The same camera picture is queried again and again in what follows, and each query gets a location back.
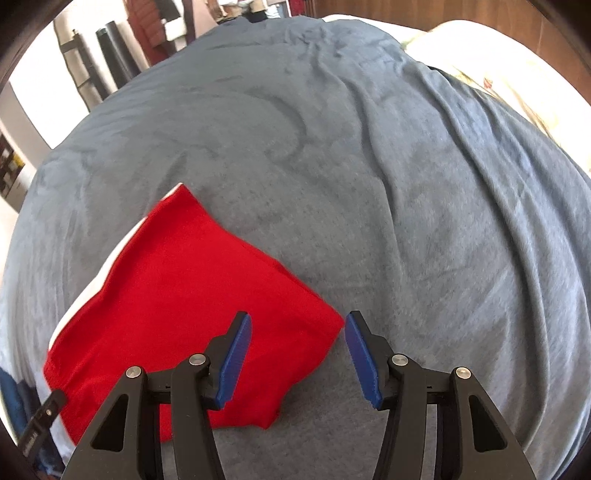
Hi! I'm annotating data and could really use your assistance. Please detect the red and white pants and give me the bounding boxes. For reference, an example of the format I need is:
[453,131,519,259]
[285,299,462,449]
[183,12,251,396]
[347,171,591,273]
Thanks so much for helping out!
[43,185,344,442]

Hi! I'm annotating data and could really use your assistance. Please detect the grey bed blanket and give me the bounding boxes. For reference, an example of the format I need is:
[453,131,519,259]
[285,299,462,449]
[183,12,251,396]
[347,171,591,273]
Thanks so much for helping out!
[1,17,590,479]

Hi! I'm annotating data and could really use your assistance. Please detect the cream pillow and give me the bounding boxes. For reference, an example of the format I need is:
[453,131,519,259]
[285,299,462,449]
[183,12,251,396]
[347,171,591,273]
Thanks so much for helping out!
[322,13,591,153]

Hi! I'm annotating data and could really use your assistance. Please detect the black rolled tubes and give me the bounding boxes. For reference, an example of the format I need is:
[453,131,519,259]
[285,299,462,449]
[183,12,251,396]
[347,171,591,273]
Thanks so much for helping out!
[95,21,141,89]

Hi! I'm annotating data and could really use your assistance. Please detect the hanging clothes rack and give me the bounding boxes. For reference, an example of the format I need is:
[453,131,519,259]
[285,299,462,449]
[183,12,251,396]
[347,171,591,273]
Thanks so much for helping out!
[123,0,305,66]

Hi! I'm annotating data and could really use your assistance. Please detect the wall poster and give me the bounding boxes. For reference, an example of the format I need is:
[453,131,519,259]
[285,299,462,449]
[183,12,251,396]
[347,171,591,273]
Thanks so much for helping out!
[0,135,25,199]

